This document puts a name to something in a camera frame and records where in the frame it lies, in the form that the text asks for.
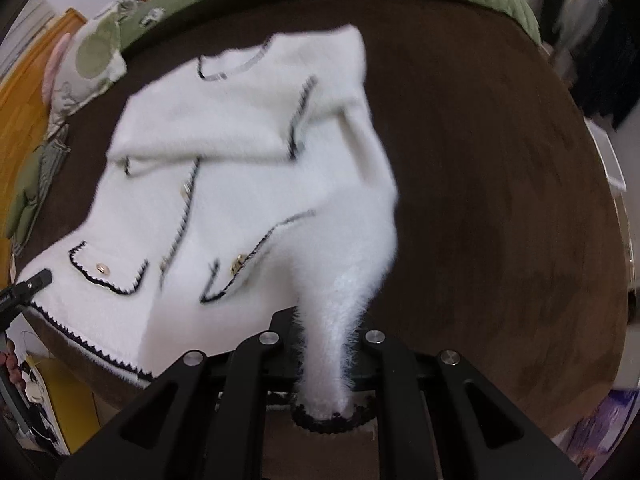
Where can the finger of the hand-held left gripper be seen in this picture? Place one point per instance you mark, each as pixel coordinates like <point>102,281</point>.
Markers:
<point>32,284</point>

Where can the yellow storage box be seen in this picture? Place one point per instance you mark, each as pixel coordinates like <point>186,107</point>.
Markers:
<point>70,410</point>

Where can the white pillow green heart print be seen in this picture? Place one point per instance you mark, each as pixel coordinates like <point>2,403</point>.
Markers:
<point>95,55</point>

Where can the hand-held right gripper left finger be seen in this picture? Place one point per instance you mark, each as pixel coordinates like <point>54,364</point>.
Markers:
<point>280,340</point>

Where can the white foam box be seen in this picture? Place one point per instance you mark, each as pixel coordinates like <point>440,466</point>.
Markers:
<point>607,155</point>

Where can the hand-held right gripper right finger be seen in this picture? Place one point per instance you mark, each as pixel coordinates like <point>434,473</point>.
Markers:
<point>375,355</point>

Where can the folded green garment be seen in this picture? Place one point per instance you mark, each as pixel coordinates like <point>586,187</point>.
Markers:
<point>27,195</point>

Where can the pink plush pillow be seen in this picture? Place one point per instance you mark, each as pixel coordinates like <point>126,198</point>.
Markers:
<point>55,65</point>

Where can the wooden headboard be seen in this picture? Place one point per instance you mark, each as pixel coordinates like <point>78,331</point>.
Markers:
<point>20,125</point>

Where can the white fuzzy cardigan black trim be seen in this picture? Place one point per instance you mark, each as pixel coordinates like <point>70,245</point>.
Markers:
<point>250,200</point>

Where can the row of hanging clothes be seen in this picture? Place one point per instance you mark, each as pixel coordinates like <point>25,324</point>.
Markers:
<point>600,60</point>

